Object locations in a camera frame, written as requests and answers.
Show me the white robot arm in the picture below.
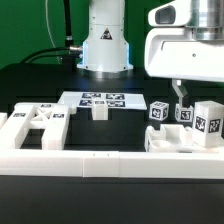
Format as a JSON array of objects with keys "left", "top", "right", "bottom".
[{"left": 78, "top": 0, "right": 224, "bottom": 82}]

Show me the white marker sheet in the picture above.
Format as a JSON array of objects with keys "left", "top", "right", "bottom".
[{"left": 58, "top": 91, "right": 147, "bottom": 110}]

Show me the white tagged cube right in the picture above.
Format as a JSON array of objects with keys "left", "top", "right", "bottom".
[{"left": 175, "top": 104, "right": 194, "bottom": 122}]

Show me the white U-shaped fence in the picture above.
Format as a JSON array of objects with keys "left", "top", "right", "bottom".
[{"left": 0, "top": 112, "right": 224, "bottom": 178}]

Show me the white tagged cube left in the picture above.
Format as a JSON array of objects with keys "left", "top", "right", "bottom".
[{"left": 149, "top": 101, "right": 169, "bottom": 121}]

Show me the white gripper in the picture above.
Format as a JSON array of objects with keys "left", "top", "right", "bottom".
[{"left": 144, "top": 0, "right": 224, "bottom": 107}]

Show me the black cable bundle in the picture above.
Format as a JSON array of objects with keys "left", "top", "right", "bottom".
[{"left": 20, "top": 0, "right": 84, "bottom": 65}]

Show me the white tagged cube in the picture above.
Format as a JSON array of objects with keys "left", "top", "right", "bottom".
[
  {"left": 175, "top": 104, "right": 194, "bottom": 122},
  {"left": 149, "top": 101, "right": 169, "bottom": 121}
]

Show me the thin white cable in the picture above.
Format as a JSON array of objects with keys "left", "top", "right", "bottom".
[{"left": 45, "top": 0, "right": 63, "bottom": 65}]

